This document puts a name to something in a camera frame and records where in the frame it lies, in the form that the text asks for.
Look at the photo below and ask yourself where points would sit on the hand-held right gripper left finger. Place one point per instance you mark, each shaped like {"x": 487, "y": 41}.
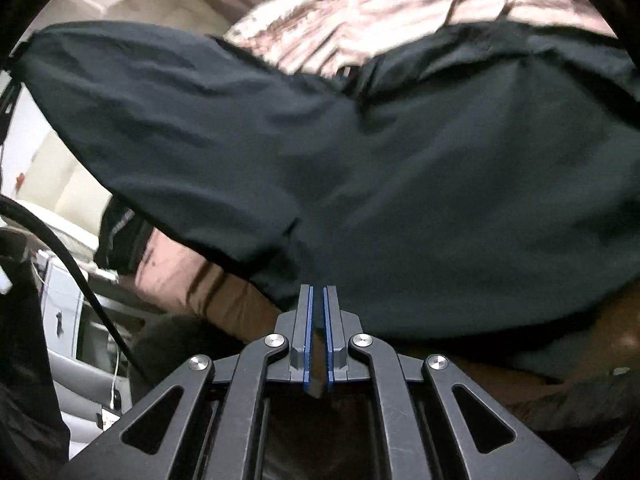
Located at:
{"x": 307, "y": 335}

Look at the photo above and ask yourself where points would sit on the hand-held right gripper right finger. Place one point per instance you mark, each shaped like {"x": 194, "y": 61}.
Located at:
{"x": 331, "y": 335}

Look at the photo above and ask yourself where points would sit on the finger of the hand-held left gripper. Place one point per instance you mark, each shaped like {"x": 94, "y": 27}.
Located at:
{"x": 7, "y": 100}

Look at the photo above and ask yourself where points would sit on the black pants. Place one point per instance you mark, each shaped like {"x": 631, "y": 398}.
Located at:
{"x": 400, "y": 185}

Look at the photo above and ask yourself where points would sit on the cream padded headboard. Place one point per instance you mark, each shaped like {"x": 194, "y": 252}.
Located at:
{"x": 55, "y": 180}

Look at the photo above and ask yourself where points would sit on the dark cloth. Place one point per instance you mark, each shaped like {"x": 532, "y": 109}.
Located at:
{"x": 25, "y": 360}

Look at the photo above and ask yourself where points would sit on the bed with brown sheet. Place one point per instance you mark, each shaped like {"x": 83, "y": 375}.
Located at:
{"x": 350, "y": 15}

